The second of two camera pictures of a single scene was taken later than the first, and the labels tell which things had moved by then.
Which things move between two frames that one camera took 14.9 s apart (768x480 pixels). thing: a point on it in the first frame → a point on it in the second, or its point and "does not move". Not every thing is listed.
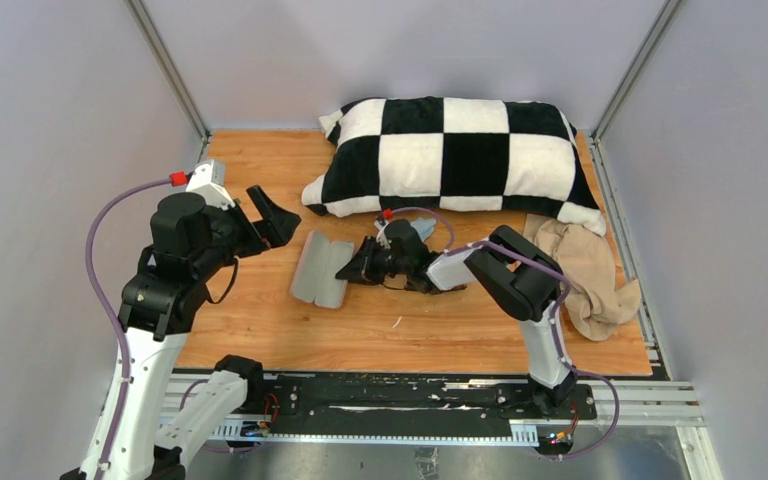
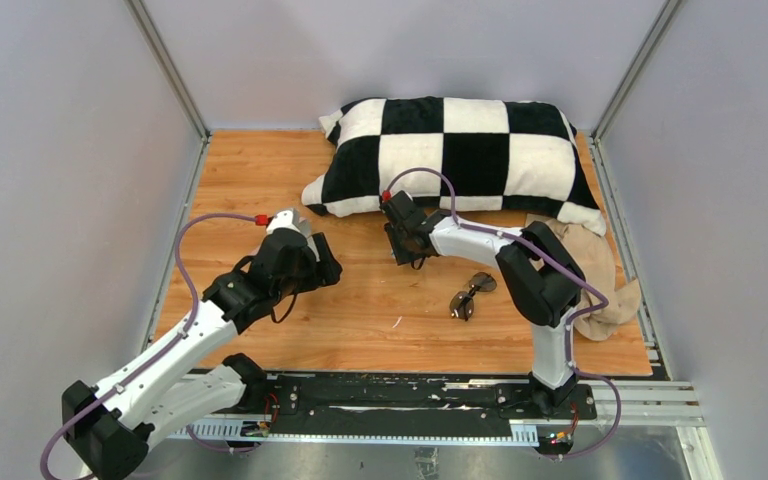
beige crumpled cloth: (597, 300) does not move
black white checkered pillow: (453, 154) does not move
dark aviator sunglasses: (423, 283) → (462, 303)
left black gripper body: (234, 233) → (306, 278)
